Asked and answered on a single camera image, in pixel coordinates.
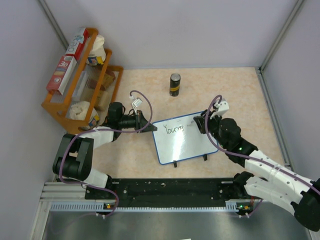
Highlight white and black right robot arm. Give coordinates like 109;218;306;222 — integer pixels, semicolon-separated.
194;110;320;232

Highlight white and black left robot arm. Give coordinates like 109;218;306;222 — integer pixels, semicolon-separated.
52;102;158;199

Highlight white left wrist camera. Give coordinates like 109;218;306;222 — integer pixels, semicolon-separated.
129;96;143;114

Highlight white bag lower shelf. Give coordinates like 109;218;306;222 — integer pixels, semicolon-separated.
69;101;100;131

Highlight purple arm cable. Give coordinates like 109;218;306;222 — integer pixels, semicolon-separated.
59;90;153;218
204;94;320;196

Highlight white bag with cartoon label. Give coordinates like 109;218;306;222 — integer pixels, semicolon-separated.
86;34;106;66

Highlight blue framed whiteboard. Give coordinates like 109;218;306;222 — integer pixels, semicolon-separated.
152;112;218;165

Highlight black Schweppes can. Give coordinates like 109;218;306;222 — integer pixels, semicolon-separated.
169;73;181;97

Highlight red and white foil box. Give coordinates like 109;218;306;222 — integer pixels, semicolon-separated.
46;55;77;95

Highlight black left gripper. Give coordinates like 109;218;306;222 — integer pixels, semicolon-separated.
118;110;157;134

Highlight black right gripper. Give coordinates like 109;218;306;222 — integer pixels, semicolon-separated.
194;110;229;150

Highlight tan wrapped soap block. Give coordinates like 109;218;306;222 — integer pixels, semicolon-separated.
94;91;109;111

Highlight red and white wrap box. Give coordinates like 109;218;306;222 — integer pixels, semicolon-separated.
65;27;89;61

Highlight brown wrapped soap block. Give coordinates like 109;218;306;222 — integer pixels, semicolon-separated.
102;69;116;88

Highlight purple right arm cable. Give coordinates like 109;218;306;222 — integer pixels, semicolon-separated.
204;94;320;196

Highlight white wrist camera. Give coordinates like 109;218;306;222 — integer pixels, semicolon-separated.
210;98;230;119
129;96;143;114

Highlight orange wooden shelf rack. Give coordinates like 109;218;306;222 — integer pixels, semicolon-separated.
41;27;124;134

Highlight grey slotted cable duct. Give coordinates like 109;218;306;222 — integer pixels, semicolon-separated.
50;201;252;213

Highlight clear plastic sheet pack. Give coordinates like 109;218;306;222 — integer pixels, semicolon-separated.
72;70;98;101

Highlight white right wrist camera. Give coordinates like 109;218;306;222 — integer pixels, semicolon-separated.
210;98;230;119

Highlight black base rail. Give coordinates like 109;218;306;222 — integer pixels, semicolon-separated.
84;177;253;208

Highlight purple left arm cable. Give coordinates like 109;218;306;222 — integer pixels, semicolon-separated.
59;90;153;218

